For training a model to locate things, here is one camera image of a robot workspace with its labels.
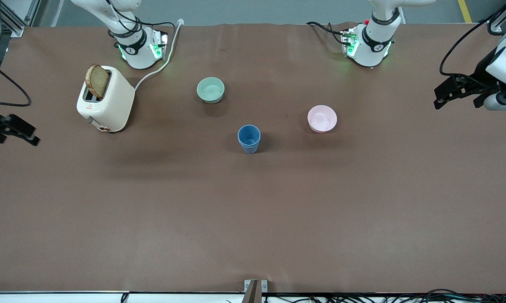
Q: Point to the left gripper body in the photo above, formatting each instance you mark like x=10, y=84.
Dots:
x=482, y=72

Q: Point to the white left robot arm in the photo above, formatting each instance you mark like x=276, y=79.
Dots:
x=372, y=46

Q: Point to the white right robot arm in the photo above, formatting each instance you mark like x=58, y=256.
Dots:
x=135, y=52

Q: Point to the brown bread slice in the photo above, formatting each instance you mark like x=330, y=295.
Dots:
x=97, y=82

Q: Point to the cream white toaster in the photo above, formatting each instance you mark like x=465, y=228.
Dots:
x=114, y=105

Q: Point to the pink bowl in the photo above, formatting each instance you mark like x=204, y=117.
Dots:
x=322, y=119

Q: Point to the green bowl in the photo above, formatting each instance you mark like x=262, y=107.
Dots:
x=210, y=90

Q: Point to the brown table mat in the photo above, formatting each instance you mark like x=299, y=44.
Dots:
x=252, y=219

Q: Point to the aluminium frame profile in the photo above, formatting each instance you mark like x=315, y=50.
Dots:
x=19, y=19

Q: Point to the metal table bracket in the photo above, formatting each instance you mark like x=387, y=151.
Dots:
x=252, y=290

